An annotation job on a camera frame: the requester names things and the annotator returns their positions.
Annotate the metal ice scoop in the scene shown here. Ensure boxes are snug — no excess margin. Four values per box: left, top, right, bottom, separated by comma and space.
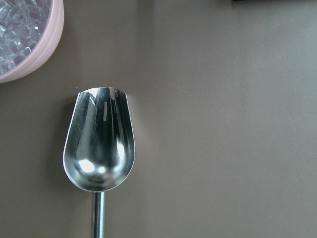
63, 87, 135, 238

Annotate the pink bowl with ice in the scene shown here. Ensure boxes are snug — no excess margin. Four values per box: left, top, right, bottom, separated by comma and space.
0, 0, 64, 83

